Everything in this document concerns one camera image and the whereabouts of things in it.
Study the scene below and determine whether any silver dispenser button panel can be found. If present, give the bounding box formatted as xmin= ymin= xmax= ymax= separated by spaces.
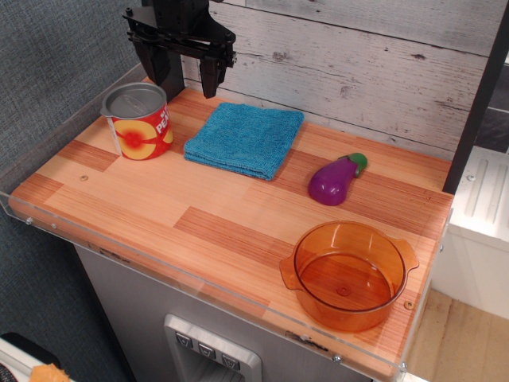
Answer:
xmin=164 ymin=314 xmax=263 ymax=381

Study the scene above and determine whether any black vertical post left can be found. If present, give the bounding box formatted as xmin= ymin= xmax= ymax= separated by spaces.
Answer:
xmin=159 ymin=51 xmax=185 ymax=103

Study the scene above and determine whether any white toy sink counter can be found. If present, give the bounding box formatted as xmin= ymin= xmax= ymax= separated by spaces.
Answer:
xmin=431 ymin=147 xmax=508 ymax=318

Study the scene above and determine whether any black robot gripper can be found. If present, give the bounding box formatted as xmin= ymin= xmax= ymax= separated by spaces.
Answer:
xmin=122 ymin=1 xmax=236 ymax=99

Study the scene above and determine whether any orange object bottom left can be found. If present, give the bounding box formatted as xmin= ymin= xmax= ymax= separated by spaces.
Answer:
xmin=29 ymin=364 xmax=71 ymax=382

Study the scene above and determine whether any stainless steel cabinet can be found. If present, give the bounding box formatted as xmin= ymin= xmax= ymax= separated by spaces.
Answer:
xmin=76 ymin=246 xmax=368 ymax=381

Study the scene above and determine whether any orange transparent plastic pot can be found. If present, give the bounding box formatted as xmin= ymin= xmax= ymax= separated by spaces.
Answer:
xmin=279 ymin=221 xmax=419 ymax=332

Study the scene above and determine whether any purple toy eggplant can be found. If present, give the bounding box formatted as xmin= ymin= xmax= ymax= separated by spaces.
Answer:
xmin=308 ymin=153 xmax=368 ymax=206

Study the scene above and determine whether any clear acrylic edge guard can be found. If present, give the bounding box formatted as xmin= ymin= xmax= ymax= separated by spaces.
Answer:
xmin=2 ymin=75 xmax=452 ymax=381

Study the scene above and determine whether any black vertical post right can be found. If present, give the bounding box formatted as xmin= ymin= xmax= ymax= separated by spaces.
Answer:
xmin=442 ymin=2 xmax=508 ymax=195

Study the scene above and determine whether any red peaches tin can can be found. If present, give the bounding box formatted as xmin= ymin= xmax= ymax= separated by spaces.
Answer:
xmin=100 ymin=82 xmax=173 ymax=161

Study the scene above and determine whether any black vertical post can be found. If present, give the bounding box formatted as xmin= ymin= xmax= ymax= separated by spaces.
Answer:
xmin=159 ymin=51 xmax=185 ymax=103
xmin=442 ymin=2 xmax=508 ymax=195

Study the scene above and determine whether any blue folded towel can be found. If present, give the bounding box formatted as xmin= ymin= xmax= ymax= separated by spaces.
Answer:
xmin=184 ymin=103 xmax=304 ymax=181

